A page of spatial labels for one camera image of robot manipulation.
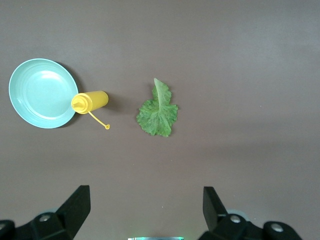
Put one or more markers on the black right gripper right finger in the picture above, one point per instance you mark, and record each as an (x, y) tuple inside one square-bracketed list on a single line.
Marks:
[(217, 217)]

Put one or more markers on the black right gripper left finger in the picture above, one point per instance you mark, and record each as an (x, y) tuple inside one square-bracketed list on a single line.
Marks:
[(72, 212)]

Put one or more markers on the green lettuce leaf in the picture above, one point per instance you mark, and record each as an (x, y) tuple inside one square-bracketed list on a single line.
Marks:
[(157, 117)]

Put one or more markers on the mint green plate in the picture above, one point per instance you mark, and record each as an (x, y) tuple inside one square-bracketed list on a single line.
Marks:
[(40, 92)]

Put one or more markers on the yellow squeeze bottle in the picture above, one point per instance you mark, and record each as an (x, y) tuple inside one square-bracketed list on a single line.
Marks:
[(95, 100)]

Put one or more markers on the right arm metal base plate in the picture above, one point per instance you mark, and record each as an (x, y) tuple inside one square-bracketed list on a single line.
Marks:
[(155, 238)]

